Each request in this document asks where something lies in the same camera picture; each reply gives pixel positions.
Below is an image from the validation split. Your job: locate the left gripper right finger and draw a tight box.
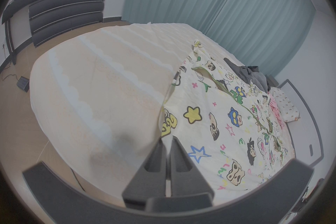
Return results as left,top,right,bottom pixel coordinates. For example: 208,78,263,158
169,136,216,199

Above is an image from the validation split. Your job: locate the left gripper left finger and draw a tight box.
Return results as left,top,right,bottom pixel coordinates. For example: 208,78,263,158
121,139,169,203

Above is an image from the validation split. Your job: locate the white printed pyjama top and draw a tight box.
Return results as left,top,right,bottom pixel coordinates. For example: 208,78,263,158
161,39,292,190

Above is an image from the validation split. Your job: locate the bed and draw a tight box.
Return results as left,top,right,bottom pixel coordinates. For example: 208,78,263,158
29,23,324,202

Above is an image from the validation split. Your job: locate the pink garment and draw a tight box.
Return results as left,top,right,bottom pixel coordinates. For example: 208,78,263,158
268,97,285,129

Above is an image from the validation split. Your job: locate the dark grey garment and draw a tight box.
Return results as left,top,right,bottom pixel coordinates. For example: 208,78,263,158
224,58,252,84

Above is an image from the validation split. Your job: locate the grey knit garment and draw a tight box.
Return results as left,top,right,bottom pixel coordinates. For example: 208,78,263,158
249,72,269,92

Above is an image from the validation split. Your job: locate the white printed pillow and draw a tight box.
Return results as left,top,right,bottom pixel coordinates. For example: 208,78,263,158
269,86,300,123

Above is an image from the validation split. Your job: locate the grey bedside table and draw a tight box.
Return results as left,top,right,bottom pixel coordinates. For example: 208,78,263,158
265,75,280,87

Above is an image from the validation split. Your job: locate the small black box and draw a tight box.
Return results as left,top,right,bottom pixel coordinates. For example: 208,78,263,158
16,76,30,92

